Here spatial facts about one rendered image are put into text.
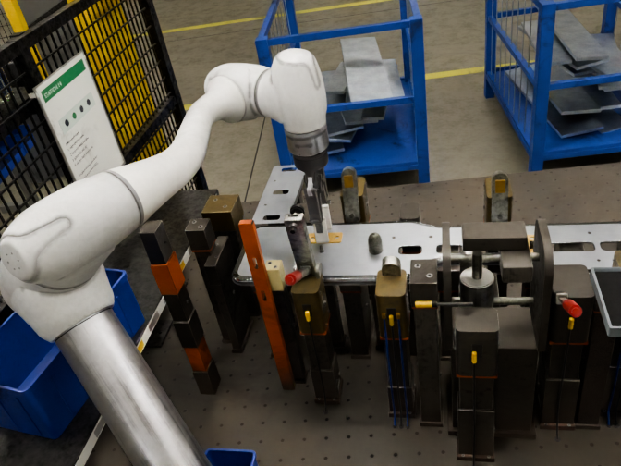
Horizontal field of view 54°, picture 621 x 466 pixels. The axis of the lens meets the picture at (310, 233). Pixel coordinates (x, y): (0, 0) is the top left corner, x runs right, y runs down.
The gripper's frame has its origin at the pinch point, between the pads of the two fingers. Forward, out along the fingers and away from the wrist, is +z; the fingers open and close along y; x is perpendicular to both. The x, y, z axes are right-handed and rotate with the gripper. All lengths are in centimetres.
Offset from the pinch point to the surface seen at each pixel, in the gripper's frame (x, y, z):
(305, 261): 0.4, 20.7, -5.9
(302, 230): 1.5, 22.1, -14.5
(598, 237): 60, 2, 4
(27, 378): -51, 47, 1
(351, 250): 7.0, 4.7, 4.1
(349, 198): 5.4, -10.0, -0.6
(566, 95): 94, -214, 72
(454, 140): 34, -231, 104
